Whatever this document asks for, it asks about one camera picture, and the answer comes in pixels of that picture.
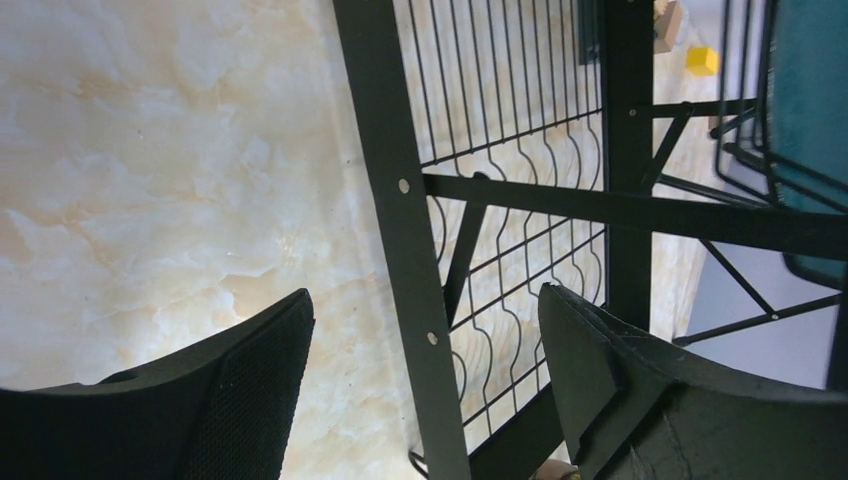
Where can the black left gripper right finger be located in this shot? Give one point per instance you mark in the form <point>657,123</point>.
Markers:
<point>634,406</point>

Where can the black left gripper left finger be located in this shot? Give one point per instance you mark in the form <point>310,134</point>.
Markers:
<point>221,408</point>

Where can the black wire dish rack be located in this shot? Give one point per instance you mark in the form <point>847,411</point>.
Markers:
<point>512,144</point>

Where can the dark teal square plate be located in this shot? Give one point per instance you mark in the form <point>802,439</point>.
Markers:
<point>807,106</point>

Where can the beige mug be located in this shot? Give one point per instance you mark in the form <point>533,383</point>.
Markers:
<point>553,469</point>

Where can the yellow lego block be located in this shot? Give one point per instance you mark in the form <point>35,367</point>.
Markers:
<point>702,61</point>

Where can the small wooden block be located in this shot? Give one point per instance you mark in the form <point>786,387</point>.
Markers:
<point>668,17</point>

